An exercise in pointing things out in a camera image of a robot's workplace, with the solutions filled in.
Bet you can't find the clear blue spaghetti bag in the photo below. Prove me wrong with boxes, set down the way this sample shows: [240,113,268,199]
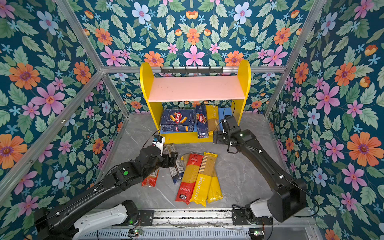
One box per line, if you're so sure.
[164,145,185,184]

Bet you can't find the red spaghetti bag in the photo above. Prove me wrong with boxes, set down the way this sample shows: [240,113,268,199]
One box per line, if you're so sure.
[141,170,159,188]
[175,154,203,205]

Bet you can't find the dark blue Barilla spaghetti bag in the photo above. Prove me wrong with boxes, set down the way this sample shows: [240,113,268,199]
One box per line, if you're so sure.
[196,105,209,139]

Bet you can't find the blue Barilla pasta box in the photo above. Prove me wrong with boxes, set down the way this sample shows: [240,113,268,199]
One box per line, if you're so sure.
[160,109,196,133]

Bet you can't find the yellow Pastatime spaghetti bag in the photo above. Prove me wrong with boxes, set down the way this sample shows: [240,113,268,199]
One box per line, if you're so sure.
[190,152,218,207]

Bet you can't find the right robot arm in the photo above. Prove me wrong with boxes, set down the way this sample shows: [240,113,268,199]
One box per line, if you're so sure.
[213,115,307,223]

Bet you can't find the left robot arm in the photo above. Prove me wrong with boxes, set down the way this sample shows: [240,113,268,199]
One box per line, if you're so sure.
[34,146,179,240]

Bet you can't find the yellow shelf unit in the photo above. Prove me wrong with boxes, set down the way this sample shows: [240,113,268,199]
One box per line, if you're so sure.
[140,60,251,130]

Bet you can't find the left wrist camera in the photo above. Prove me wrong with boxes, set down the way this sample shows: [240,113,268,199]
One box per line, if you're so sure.
[152,135,165,155]

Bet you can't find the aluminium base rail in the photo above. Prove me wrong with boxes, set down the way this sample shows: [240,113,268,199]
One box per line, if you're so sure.
[142,208,317,228]

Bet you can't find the black hook rail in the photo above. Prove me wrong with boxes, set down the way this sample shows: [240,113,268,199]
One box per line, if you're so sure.
[160,66,224,75]

